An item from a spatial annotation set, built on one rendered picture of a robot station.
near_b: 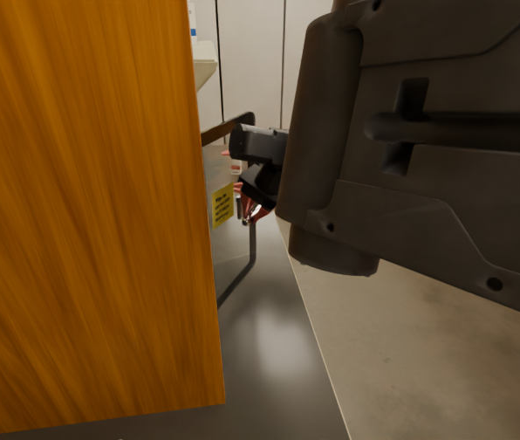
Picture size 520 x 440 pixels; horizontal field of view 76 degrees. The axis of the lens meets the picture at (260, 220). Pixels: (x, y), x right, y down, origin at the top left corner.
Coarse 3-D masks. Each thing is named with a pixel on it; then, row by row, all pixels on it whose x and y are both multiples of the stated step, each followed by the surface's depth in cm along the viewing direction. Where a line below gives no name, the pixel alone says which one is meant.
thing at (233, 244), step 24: (240, 120) 64; (216, 144) 59; (216, 168) 61; (240, 168) 68; (240, 192) 71; (240, 216) 74; (216, 240) 67; (240, 240) 77; (216, 264) 69; (240, 264) 80; (216, 288) 72
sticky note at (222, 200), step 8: (232, 184) 67; (216, 192) 62; (224, 192) 65; (232, 192) 68; (216, 200) 63; (224, 200) 66; (232, 200) 69; (216, 208) 64; (224, 208) 67; (232, 208) 69; (216, 216) 65; (224, 216) 67; (216, 224) 65
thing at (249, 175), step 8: (248, 168) 64; (256, 168) 65; (264, 168) 59; (272, 168) 59; (240, 176) 61; (248, 176) 62; (256, 176) 62; (264, 176) 59; (272, 176) 58; (280, 176) 58; (248, 184) 61; (256, 184) 61; (264, 184) 60; (272, 184) 59; (264, 192) 61; (272, 192) 61; (272, 200) 60
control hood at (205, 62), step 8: (200, 48) 51; (208, 48) 51; (200, 56) 42; (208, 56) 42; (200, 64) 39; (208, 64) 39; (216, 64) 40; (200, 72) 40; (208, 72) 40; (200, 80) 40; (200, 88) 41
